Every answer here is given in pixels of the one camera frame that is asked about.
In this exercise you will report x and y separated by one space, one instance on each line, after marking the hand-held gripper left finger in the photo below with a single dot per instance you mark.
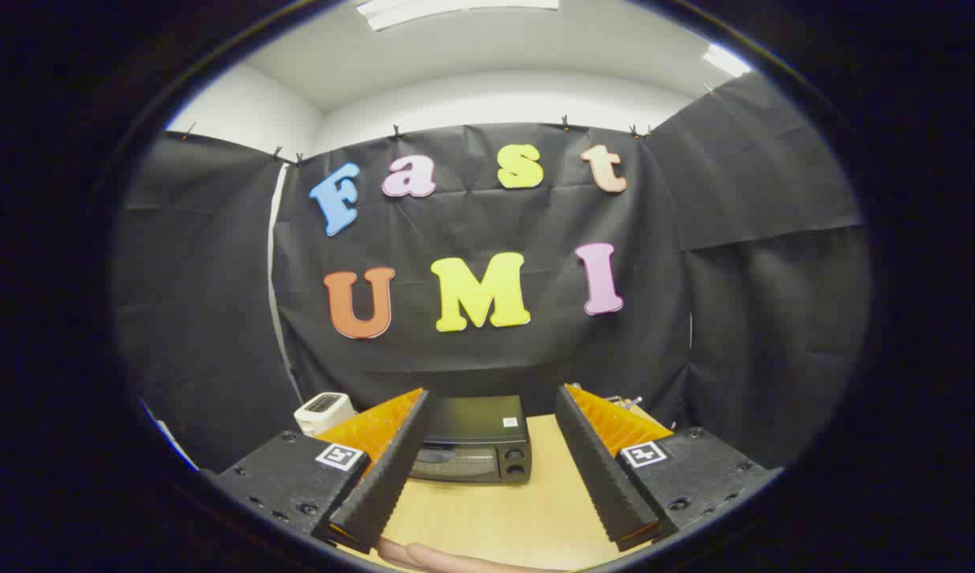
391 469

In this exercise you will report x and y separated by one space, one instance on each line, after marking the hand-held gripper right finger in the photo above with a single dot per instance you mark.
594 469

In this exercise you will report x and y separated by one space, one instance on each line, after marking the black toaster oven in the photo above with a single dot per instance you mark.
475 418

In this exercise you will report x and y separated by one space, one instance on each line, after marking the white pop-up toaster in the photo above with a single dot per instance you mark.
321 410

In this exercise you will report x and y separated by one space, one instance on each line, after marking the black backdrop cloth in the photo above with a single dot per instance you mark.
471 223

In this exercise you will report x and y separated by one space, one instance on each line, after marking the small ceiling light panel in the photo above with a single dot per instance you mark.
726 60

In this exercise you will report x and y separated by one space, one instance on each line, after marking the long ceiling light panel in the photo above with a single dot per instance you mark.
447 9

